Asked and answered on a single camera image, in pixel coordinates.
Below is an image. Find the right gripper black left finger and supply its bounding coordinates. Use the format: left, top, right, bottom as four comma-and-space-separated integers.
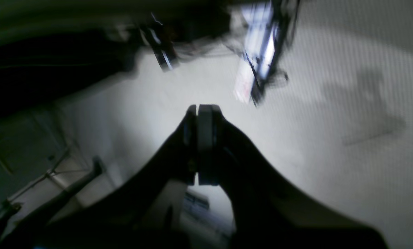
0, 105, 196, 249

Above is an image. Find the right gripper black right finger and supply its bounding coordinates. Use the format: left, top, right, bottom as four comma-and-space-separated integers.
197, 104, 388, 249

